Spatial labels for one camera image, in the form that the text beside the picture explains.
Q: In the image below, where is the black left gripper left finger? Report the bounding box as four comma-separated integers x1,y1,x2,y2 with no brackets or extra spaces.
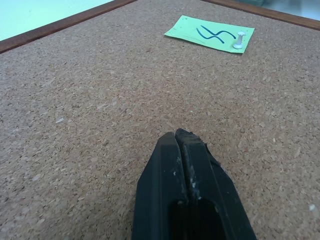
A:
130,131,190,240

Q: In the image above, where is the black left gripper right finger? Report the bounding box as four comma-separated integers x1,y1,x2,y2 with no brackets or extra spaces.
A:
174,128,258,240

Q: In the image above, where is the green sticky note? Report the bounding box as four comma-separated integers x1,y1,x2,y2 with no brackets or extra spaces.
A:
163,15,256,55

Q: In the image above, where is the grey-green tray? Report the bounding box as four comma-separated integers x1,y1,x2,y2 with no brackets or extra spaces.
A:
239,0,266,6

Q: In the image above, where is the wood-framed cork board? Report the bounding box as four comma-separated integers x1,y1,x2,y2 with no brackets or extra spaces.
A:
0,0,320,240

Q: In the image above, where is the white pushpin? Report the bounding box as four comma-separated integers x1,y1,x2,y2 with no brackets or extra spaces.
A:
233,30,247,49

